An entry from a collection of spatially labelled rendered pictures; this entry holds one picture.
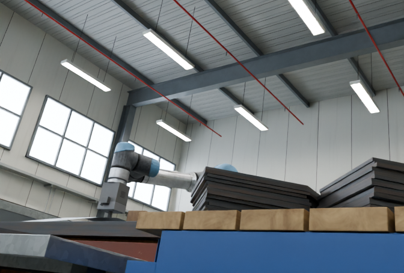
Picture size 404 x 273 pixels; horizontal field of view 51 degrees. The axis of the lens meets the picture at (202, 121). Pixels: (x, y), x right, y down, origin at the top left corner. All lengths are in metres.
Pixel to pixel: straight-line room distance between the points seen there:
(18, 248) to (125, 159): 1.01
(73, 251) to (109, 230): 0.39
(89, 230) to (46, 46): 11.79
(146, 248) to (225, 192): 0.44
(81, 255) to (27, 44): 11.87
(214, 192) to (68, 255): 0.25
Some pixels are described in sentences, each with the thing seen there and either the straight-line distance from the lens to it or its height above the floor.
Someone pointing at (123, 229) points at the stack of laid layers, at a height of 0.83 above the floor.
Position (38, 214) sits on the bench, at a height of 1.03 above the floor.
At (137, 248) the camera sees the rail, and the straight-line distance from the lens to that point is 0.97.
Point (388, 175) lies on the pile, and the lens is 0.47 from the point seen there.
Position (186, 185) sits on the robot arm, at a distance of 1.96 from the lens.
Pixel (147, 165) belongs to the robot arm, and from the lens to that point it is 1.70.
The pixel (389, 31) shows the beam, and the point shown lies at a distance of 10.30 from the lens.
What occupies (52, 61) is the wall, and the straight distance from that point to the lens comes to 12.77.
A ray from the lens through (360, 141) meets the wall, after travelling 12.63.
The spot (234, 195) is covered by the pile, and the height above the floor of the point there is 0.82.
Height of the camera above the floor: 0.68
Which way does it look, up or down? 24 degrees up
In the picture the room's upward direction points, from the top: 9 degrees clockwise
